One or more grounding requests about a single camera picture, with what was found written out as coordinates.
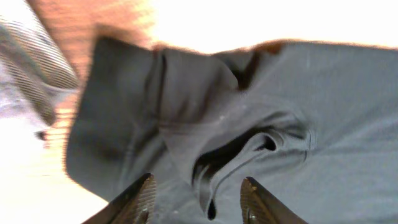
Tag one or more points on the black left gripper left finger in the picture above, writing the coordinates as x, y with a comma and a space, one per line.
135, 205

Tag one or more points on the folded grey trousers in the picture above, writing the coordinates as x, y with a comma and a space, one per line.
35, 76

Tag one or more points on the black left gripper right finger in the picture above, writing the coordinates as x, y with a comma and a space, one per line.
259, 206

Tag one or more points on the black t-shirt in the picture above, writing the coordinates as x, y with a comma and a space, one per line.
316, 125

